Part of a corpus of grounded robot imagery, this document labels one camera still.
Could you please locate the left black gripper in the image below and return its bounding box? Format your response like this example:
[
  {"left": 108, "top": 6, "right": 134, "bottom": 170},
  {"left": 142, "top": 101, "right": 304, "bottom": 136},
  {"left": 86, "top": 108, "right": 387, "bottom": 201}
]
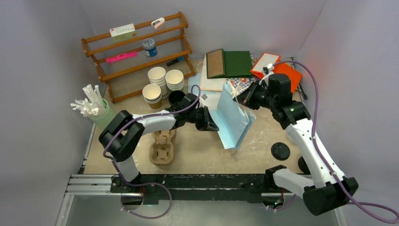
[{"left": 186, "top": 105, "right": 219, "bottom": 131}]

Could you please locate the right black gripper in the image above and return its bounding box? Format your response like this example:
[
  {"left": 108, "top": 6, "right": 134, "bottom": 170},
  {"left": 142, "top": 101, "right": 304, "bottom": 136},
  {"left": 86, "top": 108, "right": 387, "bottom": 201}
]
[{"left": 234, "top": 80, "right": 278, "bottom": 111}]

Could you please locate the light blue paper bag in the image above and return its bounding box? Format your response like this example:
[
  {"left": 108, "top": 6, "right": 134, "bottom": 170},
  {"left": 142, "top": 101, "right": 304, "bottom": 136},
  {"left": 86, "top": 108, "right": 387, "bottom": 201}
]
[{"left": 210, "top": 83, "right": 256, "bottom": 149}]

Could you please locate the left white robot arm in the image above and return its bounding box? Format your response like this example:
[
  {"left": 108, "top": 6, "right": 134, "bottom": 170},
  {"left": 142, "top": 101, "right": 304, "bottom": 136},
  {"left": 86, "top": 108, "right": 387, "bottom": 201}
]
[{"left": 98, "top": 93, "right": 219, "bottom": 193}]

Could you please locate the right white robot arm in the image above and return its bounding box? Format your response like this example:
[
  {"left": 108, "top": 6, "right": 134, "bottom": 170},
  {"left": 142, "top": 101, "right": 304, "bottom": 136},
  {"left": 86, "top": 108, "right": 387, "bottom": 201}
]
[{"left": 234, "top": 74, "right": 359, "bottom": 216}]

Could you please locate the black paper coffee cup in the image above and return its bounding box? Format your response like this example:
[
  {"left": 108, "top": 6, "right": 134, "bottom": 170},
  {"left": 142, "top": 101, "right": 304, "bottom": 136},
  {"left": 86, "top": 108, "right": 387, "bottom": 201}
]
[{"left": 168, "top": 90, "right": 186, "bottom": 105}]

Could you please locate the black coffee cup lid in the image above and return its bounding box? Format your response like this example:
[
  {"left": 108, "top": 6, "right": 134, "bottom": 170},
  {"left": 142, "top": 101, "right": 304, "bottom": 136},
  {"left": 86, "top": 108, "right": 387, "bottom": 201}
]
[{"left": 271, "top": 142, "right": 291, "bottom": 161}]

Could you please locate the checkered patterned paper bag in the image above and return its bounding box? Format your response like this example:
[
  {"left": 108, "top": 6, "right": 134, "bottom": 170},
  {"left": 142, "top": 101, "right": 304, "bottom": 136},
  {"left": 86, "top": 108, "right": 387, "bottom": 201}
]
[{"left": 226, "top": 77, "right": 257, "bottom": 90}]

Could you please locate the cream kraft paper bag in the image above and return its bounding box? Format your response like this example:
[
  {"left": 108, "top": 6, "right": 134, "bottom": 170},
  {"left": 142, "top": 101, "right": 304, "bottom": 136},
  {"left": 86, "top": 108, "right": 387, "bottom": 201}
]
[{"left": 197, "top": 56, "right": 226, "bottom": 92}]

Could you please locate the orange paper bag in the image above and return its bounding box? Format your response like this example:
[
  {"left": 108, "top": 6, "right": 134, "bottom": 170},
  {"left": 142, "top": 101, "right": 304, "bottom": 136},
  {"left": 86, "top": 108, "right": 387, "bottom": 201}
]
[{"left": 250, "top": 53, "right": 302, "bottom": 93}]

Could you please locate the green paper bag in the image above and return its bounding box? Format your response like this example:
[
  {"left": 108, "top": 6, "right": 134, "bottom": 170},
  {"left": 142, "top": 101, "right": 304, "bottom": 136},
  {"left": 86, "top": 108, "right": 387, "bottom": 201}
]
[{"left": 206, "top": 49, "right": 253, "bottom": 79}]

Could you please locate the brown pulp cup carrier stack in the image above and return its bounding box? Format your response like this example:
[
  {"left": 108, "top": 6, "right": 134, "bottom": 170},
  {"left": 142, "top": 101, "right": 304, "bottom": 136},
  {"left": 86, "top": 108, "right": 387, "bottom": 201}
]
[{"left": 149, "top": 130, "right": 176, "bottom": 166}]

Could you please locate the back right paper cup stack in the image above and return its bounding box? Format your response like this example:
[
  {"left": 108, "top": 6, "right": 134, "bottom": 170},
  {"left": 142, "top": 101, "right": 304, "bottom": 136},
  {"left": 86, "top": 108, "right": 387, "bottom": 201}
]
[{"left": 165, "top": 69, "right": 184, "bottom": 91}]

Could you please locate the back left paper cup stack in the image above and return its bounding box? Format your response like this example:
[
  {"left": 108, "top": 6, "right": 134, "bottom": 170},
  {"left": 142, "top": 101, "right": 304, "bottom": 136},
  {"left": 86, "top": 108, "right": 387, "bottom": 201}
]
[{"left": 147, "top": 66, "right": 168, "bottom": 99}]

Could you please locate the black blue marker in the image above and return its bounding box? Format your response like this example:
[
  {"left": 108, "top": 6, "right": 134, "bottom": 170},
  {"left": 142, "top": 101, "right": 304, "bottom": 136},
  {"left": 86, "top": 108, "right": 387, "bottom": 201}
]
[{"left": 166, "top": 56, "right": 184, "bottom": 66}]

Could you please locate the black cup lid stack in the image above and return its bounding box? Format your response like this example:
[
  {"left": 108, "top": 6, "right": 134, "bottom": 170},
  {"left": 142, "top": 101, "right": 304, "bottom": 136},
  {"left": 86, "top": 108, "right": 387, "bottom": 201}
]
[{"left": 298, "top": 156, "right": 311, "bottom": 175}]

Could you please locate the blue white jar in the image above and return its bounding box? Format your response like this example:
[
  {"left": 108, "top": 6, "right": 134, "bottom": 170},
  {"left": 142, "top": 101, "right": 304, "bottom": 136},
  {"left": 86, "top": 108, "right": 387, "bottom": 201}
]
[{"left": 143, "top": 38, "right": 157, "bottom": 57}]

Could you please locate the green straw holder cup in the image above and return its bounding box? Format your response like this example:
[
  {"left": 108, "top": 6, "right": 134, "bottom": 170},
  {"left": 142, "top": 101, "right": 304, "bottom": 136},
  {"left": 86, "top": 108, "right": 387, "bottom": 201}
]
[{"left": 88, "top": 99, "right": 116, "bottom": 130}]

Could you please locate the pink highlighter marker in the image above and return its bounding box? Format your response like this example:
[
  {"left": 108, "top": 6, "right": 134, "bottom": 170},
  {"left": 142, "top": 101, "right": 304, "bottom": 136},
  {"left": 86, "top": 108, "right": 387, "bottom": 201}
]
[{"left": 106, "top": 51, "right": 137, "bottom": 64}]

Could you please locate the white pink clip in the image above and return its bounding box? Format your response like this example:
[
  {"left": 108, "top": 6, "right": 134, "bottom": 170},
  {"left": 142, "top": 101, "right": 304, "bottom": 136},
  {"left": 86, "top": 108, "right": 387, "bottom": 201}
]
[{"left": 151, "top": 17, "right": 165, "bottom": 30}]

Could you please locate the white wrapped straws bundle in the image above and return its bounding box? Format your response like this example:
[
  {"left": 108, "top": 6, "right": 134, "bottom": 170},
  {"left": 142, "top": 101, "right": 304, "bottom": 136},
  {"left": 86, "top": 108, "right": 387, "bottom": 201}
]
[{"left": 70, "top": 84, "right": 106, "bottom": 117}]

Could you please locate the white green box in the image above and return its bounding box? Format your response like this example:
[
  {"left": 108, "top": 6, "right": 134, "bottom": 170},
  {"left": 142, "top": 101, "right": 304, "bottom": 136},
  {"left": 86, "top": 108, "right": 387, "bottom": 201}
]
[{"left": 109, "top": 24, "right": 137, "bottom": 43}]

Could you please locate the wooden shelf rack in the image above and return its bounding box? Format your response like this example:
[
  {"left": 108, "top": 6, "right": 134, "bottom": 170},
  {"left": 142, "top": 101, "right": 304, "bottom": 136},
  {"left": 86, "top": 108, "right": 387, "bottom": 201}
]
[{"left": 81, "top": 11, "right": 197, "bottom": 104}]

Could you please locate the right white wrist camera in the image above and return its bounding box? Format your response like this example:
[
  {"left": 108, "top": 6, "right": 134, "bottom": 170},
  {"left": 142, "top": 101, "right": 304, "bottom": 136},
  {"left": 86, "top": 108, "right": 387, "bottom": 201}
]
[{"left": 261, "top": 64, "right": 274, "bottom": 81}]

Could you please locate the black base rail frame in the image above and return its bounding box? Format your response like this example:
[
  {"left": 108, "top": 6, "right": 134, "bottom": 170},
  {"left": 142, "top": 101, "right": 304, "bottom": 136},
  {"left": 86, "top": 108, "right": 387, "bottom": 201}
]
[{"left": 110, "top": 174, "right": 289, "bottom": 205}]

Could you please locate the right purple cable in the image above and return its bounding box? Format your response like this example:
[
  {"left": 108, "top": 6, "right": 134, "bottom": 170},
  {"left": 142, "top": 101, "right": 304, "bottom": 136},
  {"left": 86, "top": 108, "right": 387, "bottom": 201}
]
[{"left": 268, "top": 60, "right": 399, "bottom": 224}]

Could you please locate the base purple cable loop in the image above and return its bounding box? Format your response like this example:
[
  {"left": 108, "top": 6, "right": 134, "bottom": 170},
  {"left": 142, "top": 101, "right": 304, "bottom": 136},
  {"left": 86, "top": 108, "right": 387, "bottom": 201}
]
[{"left": 120, "top": 184, "right": 172, "bottom": 220}]

